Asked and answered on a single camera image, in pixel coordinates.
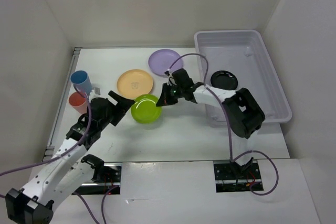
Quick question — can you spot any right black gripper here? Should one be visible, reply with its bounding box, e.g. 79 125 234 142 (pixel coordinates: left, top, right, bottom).
157 82 185 106

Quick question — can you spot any green plate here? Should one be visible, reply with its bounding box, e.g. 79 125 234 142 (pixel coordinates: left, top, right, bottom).
131 94 162 124

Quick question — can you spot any black plate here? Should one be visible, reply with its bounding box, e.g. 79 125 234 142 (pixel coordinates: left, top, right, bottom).
211 70 238 90

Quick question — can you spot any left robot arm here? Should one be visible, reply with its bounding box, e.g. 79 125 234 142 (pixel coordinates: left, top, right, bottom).
4 91 135 223

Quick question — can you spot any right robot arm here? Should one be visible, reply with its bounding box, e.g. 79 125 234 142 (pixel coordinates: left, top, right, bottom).
156 69 265 178

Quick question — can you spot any clear plastic bin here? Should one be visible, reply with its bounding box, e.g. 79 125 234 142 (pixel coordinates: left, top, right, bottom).
194 30 292 123

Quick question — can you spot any orange plate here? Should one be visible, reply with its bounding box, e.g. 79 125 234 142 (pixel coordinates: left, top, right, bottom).
117 69 154 99

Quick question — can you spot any purple plate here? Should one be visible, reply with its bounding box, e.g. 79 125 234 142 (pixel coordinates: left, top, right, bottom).
148 49 180 77

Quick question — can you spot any red cup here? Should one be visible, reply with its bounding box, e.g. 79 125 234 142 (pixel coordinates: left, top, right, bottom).
68 92 88 114

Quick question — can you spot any blue cup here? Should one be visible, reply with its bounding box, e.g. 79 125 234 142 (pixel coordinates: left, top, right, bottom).
70 70 92 95

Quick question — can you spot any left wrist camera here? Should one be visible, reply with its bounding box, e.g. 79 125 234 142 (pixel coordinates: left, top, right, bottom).
90 87 101 97

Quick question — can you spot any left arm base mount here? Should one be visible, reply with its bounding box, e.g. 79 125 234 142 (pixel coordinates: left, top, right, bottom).
75 154 122 195

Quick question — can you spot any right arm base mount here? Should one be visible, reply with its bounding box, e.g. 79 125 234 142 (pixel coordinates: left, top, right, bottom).
213 159 264 193

